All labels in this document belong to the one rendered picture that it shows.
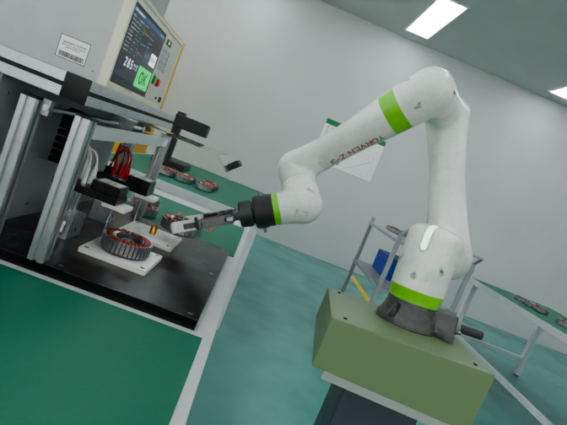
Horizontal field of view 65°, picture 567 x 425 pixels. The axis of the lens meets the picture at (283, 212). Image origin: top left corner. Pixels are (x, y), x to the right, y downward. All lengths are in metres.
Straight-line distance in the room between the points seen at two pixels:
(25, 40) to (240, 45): 5.55
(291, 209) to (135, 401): 0.72
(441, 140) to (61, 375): 1.05
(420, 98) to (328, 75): 5.33
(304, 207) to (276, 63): 5.32
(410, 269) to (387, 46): 5.76
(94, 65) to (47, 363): 0.59
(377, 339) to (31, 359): 0.61
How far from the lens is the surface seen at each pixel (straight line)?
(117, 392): 0.67
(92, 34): 1.04
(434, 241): 1.08
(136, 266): 1.03
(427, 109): 1.20
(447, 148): 1.31
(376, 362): 0.97
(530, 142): 7.32
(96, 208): 1.33
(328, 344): 0.95
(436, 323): 1.14
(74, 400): 0.64
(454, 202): 1.28
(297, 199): 1.22
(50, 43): 1.07
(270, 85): 6.42
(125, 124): 1.27
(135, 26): 1.06
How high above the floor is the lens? 1.11
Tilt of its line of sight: 6 degrees down
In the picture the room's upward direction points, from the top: 22 degrees clockwise
